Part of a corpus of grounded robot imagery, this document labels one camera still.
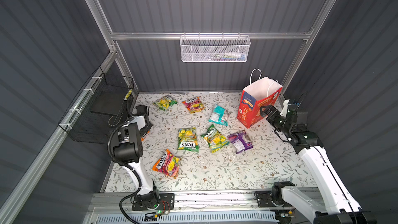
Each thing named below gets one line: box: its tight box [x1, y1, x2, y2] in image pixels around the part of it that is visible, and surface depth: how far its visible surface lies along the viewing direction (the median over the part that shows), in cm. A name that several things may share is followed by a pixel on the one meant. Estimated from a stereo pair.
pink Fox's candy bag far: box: [181, 95, 206, 114], surface depth 111 cm
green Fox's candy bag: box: [176, 127, 200, 152], surface depth 93 cm
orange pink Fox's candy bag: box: [151, 149, 180, 179], surface depth 82 cm
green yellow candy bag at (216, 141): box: [200, 123, 230, 153], surface depth 93 cm
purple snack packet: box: [226, 130, 254, 154], surface depth 91 cm
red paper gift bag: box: [236, 68, 283, 129], surface depth 92 cm
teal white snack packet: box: [208, 103, 229, 126], surface depth 104 cm
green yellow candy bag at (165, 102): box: [152, 94, 178, 111], surface depth 111 cm
